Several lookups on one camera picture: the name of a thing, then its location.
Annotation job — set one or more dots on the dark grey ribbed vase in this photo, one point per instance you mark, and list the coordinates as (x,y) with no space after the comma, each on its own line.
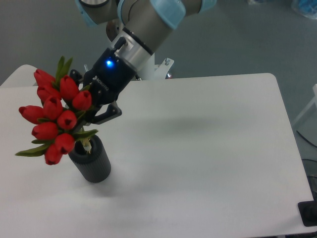
(95,166)

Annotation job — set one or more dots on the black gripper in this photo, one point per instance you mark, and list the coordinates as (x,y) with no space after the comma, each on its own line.
(107,78)

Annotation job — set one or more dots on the blue plastic bag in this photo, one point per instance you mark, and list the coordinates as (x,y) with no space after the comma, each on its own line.
(306,8)

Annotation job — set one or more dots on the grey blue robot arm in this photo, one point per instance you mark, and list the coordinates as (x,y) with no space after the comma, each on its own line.
(170,12)

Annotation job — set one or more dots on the black device at table edge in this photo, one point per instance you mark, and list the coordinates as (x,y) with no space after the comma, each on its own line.
(308,212)

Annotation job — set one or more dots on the white chair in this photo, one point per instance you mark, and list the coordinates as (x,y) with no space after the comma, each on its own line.
(21,77)

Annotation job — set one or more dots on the red tulip bouquet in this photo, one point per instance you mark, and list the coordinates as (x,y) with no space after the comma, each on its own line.
(58,122)

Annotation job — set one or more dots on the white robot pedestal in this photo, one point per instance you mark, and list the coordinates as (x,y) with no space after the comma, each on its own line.
(158,68)

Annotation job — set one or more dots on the white frame at right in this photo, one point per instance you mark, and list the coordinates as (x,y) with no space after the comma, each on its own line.
(307,111)

